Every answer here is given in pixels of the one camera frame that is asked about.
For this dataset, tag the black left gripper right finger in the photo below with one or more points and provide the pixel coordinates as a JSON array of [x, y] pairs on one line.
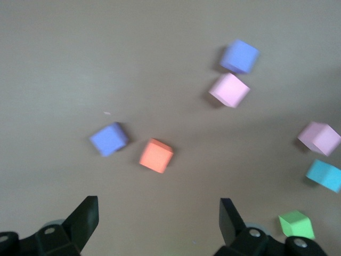
[[231, 229]]

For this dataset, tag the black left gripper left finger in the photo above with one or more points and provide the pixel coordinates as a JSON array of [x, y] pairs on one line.
[[80, 226]]

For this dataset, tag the green foam cube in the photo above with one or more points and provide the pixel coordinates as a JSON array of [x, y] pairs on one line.
[[297, 224]]

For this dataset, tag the light blue foam cube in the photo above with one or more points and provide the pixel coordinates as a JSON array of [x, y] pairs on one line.
[[323, 175]]

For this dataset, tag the light pink foam cube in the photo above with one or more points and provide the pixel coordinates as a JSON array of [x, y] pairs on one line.
[[318, 138], [229, 90]]

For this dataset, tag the purple foam cube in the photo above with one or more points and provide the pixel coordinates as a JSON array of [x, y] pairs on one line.
[[109, 138], [239, 56]]

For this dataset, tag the orange foam cube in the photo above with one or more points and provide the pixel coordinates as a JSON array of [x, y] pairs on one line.
[[155, 156]]

